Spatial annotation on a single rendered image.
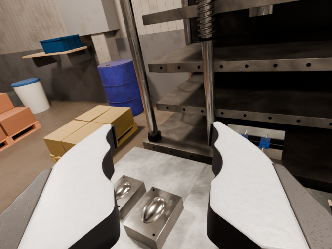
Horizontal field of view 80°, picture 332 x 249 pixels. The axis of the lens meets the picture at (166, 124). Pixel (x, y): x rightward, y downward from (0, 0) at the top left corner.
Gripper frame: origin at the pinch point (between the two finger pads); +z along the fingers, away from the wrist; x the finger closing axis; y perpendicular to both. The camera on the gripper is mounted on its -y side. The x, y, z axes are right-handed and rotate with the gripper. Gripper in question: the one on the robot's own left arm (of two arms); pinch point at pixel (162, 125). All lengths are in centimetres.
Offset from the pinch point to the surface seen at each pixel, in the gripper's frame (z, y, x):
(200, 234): 34, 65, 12
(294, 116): 69, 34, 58
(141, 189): 56, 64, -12
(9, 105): 340, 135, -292
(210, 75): 84, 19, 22
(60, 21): 449, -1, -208
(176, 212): 41, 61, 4
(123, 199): 49, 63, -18
